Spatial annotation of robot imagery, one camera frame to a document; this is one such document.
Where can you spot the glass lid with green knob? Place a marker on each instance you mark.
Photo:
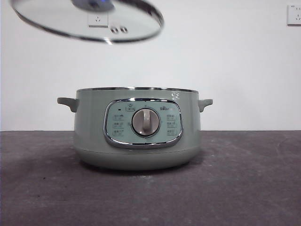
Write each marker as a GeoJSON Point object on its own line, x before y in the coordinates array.
{"type": "Point", "coordinates": [47, 21]}

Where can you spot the pale green electric cooking pot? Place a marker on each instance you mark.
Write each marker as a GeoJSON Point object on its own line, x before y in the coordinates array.
{"type": "Point", "coordinates": [94, 146]}

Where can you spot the white wall socket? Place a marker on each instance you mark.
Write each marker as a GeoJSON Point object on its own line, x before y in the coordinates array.
{"type": "Point", "coordinates": [295, 15]}
{"type": "Point", "coordinates": [98, 20]}

